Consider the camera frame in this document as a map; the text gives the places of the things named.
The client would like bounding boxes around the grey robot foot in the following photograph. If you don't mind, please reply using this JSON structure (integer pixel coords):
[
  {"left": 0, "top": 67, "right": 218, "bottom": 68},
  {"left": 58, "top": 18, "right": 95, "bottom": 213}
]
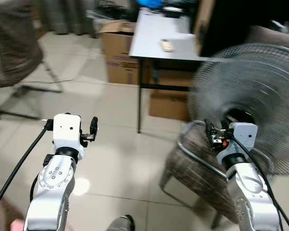
[{"left": 105, "top": 214, "right": 136, "bottom": 231}]

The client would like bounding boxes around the brown plaid metal-frame chair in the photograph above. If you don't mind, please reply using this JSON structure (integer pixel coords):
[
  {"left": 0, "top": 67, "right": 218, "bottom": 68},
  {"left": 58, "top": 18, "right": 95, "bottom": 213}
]
[
  {"left": 159, "top": 120, "right": 280, "bottom": 229},
  {"left": 0, "top": 0, "right": 64, "bottom": 121}
]

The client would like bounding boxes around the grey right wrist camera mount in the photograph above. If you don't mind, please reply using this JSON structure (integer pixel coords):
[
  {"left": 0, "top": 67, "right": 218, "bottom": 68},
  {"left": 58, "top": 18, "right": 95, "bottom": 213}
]
[{"left": 217, "top": 122, "right": 259, "bottom": 165}]

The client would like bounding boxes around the grey wire-cage fan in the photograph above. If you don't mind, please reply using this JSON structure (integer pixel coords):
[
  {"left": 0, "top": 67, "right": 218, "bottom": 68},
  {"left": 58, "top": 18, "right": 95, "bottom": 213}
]
[{"left": 188, "top": 43, "right": 289, "bottom": 176}]

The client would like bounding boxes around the small white black-legged table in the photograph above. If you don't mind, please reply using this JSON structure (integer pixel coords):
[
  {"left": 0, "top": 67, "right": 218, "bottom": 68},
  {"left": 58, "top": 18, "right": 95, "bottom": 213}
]
[{"left": 129, "top": 9, "right": 232, "bottom": 134}]

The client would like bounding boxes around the brown fabric armchair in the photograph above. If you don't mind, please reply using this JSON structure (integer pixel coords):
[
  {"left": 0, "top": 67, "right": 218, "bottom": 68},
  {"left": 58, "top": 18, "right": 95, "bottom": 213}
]
[{"left": 245, "top": 26, "right": 289, "bottom": 54}]

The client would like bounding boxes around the blue plastic object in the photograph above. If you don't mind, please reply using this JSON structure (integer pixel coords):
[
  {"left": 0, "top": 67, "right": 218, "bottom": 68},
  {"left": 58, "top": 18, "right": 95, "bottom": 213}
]
[{"left": 137, "top": 0, "right": 164, "bottom": 9}]

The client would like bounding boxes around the cardboard box with purple print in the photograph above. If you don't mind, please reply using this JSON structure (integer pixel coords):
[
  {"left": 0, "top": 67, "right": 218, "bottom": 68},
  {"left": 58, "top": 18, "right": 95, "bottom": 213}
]
[{"left": 100, "top": 20, "right": 141, "bottom": 86}]

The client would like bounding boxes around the plain brown cardboard box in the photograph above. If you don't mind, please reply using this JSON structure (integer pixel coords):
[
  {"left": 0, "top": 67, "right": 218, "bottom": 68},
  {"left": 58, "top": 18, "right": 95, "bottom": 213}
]
[{"left": 148, "top": 60, "right": 194, "bottom": 122}]

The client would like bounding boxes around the thin black floor cable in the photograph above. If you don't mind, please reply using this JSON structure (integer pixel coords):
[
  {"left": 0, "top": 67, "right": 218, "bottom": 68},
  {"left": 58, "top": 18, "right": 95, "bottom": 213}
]
[{"left": 17, "top": 66, "right": 106, "bottom": 87}]

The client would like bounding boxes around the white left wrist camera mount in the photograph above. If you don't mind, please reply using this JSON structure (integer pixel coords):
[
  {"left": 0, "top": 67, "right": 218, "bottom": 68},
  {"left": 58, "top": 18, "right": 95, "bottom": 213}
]
[{"left": 53, "top": 114, "right": 85, "bottom": 160}]

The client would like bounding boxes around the grey curtain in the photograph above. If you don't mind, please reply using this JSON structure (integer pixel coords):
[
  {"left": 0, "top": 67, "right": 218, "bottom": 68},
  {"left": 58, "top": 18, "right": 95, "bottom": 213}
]
[{"left": 35, "top": 0, "right": 101, "bottom": 37}]

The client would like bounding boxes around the black wooden speaker box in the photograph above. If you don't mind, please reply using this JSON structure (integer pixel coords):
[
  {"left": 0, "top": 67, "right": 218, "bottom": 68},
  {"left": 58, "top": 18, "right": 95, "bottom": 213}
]
[{"left": 193, "top": 0, "right": 289, "bottom": 59}]

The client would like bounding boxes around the small white mouse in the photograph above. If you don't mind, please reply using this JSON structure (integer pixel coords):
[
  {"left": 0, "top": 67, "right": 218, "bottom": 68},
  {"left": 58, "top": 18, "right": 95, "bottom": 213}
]
[{"left": 160, "top": 40, "right": 177, "bottom": 53}]

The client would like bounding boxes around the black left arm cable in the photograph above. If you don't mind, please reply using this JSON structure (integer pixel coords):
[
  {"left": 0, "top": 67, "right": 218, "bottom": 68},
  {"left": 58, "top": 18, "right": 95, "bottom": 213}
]
[{"left": 0, "top": 119, "right": 54, "bottom": 219}]

